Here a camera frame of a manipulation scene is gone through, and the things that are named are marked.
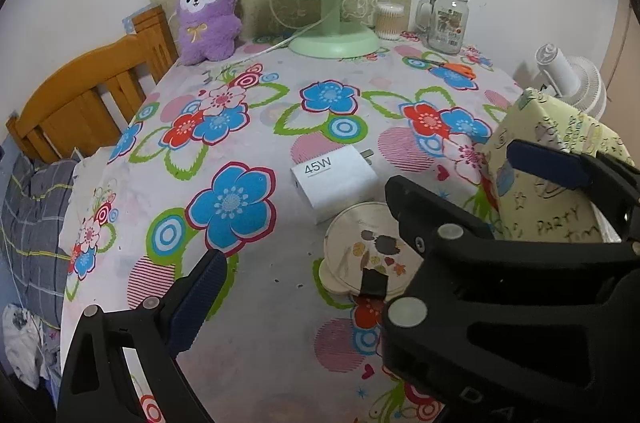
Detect grey plaid pillow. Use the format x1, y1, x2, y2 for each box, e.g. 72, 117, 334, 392
1, 154, 77, 330

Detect white floor fan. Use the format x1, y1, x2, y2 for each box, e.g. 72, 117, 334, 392
535, 42, 606, 120

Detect cream bear compact mirror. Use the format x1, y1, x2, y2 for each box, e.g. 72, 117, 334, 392
319, 202, 422, 299

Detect purple plush bunny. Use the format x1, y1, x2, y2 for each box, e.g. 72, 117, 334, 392
177, 0, 242, 65

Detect glass mason jar mug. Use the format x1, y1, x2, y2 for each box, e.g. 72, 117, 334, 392
414, 0, 470, 54

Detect beige door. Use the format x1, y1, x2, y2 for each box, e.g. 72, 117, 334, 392
598, 0, 640, 104

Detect white 45W charger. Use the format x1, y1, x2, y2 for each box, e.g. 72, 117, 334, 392
291, 146, 378, 225

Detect yellow cartoon paper box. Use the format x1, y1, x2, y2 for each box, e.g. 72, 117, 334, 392
483, 89, 632, 243

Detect orange scissors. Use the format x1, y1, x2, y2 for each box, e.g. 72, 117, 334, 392
425, 59, 476, 80

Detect floral tablecloth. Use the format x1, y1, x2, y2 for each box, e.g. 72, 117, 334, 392
61, 39, 520, 422

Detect cotton swab container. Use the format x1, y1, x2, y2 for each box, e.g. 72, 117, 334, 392
374, 1, 406, 40

